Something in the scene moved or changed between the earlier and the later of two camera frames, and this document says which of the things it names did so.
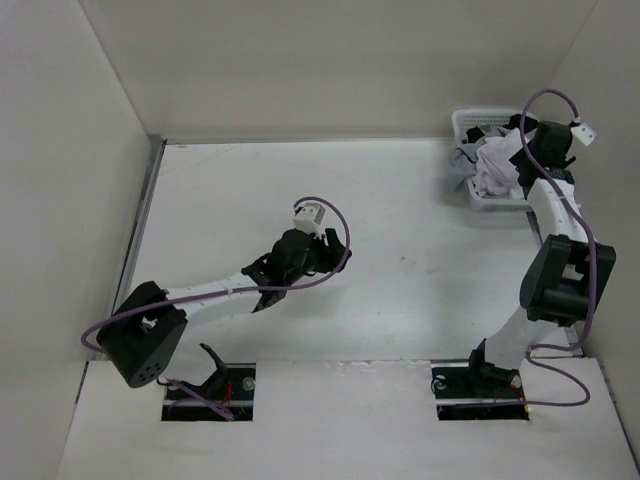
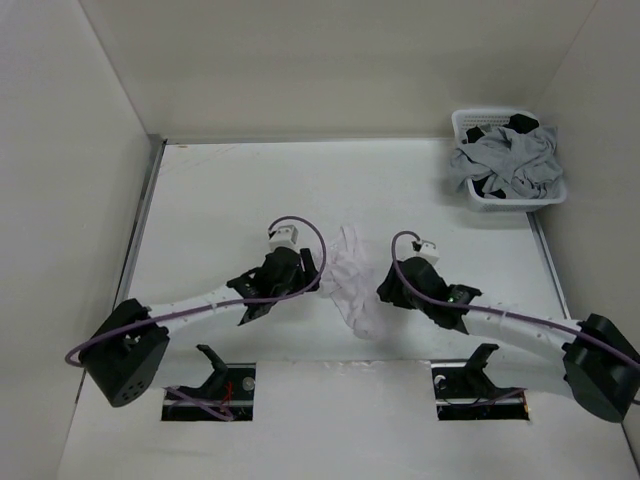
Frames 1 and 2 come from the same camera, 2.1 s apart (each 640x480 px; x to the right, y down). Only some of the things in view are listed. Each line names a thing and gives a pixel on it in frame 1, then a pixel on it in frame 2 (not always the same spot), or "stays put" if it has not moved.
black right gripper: (564, 152) -> (389, 289)
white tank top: (495, 175) -> (347, 281)
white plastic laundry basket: (465, 118) stays put
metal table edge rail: (158, 145) stays put
